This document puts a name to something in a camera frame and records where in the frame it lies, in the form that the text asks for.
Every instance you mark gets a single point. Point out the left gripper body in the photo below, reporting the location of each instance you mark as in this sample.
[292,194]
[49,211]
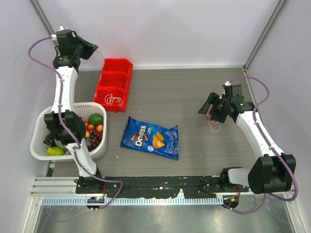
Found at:
[81,49]

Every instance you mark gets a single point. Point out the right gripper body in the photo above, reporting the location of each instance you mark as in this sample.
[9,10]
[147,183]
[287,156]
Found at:
[219,111]

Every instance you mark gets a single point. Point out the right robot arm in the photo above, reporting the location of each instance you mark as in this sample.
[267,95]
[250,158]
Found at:
[272,172]

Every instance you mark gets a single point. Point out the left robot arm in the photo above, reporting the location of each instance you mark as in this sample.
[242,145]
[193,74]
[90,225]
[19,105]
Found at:
[64,124]

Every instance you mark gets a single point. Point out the red plastic bin rack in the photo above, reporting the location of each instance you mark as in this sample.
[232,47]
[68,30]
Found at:
[114,84]

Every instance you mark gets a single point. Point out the blue Doritos chip bag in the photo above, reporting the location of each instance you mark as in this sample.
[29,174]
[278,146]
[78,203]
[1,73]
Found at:
[151,138]

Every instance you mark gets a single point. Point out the green avocado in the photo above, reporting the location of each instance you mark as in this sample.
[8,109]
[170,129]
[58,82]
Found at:
[95,119]

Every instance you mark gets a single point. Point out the red-yellow peaches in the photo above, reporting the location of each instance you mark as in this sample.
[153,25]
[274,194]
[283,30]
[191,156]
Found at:
[92,128]

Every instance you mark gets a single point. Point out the dark grape bunch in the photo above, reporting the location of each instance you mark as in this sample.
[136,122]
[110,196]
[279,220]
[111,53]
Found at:
[93,139]

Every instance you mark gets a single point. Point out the white fruit basket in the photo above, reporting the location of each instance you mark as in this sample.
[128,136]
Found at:
[83,109]

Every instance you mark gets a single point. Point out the yellow-green pear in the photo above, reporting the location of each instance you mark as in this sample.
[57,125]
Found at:
[55,151]

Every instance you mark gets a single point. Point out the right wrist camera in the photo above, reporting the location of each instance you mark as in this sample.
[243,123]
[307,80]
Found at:
[227,88]

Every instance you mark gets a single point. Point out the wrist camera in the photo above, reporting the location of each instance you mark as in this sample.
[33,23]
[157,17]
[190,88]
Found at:
[61,33]
[227,88]

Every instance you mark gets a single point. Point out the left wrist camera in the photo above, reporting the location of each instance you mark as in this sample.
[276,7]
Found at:
[61,33]

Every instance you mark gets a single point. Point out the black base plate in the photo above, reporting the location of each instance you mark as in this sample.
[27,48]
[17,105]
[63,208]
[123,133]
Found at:
[158,187]

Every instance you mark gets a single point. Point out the slotted cable duct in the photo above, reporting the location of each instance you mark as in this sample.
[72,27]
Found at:
[92,201]

